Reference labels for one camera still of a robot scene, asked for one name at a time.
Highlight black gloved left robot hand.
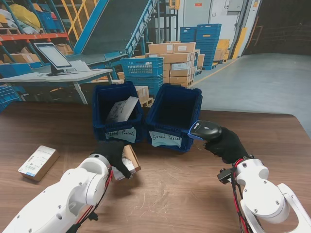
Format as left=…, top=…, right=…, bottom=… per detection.
left=93, top=140, right=134, bottom=180

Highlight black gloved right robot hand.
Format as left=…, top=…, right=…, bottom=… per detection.
left=204, top=126, right=249, bottom=165

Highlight cardboard box handwritten label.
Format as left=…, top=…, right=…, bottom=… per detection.
left=112, top=144, right=142, bottom=182

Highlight black and blue barcode scanner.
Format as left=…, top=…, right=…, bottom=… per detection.
left=188, top=120, right=223, bottom=142

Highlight white plastic mailer bag parcel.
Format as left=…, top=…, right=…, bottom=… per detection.
left=105, top=96, right=139, bottom=123

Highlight tall cardboard box white label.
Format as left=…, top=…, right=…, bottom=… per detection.
left=18, top=145, right=60, bottom=182

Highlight paper label bagged parcels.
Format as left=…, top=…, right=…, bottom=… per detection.
left=104, top=126, right=137, bottom=144

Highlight blue bin labelled bagged parcels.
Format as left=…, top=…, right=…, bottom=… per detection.
left=91, top=81, right=144, bottom=149

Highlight paper label boxed parcels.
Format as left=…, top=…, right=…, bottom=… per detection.
left=148, top=130, right=182, bottom=148

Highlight blue bin labelled boxed parcels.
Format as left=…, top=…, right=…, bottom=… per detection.
left=145, top=83, right=203, bottom=153

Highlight printed warehouse backdrop banner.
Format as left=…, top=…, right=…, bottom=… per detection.
left=0, top=0, right=311, bottom=115

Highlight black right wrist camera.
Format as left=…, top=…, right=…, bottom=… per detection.
left=217, top=168, right=234, bottom=185

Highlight red black left arm cable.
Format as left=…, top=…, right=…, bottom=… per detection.
left=70, top=167, right=114, bottom=233

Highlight red black arm cable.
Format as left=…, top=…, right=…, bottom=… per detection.
left=70, top=167, right=114, bottom=233
left=230, top=160, right=251, bottom=233

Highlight red black right arm cable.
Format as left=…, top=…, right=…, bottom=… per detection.
left=230, top=160, right=251, bottom=233

